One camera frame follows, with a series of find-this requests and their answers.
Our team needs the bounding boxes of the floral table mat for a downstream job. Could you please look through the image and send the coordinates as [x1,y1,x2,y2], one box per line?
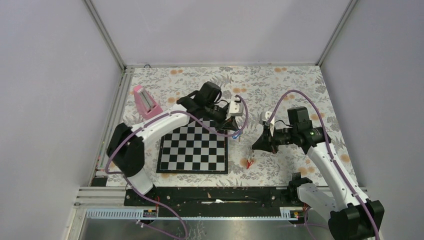
[120,66,355,187]

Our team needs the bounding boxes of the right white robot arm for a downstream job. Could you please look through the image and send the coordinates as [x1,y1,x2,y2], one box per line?
[252,107,385,240]

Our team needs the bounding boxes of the black white chessboard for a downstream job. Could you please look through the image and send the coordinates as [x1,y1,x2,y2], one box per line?
[156,121,229,174]

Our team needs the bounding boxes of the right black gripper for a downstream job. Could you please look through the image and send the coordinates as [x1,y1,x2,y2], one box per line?
[252,124,298,154]

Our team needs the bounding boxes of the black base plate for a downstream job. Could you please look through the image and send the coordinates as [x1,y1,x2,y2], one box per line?
[124,186,309,220]

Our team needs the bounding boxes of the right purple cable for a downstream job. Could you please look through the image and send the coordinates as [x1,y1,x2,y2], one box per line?
[264,89,381,240]

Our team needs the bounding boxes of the keyring with red fob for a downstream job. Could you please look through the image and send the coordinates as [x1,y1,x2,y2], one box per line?
[246,149,255,170]

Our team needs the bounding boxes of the pink metronome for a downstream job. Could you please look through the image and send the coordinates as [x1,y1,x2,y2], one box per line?
[133,85,163,120]

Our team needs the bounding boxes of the purple cable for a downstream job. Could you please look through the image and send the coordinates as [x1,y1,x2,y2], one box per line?
[105,94,249,240]
[264,89,381,240]

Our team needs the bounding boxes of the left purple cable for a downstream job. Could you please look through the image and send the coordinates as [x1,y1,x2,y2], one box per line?
[105,94,249,240]

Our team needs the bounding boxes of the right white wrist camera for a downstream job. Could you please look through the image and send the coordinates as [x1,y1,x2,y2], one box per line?
[259,111,275,136]

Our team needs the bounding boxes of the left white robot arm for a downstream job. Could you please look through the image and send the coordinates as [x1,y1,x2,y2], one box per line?
[104,81,248,206]

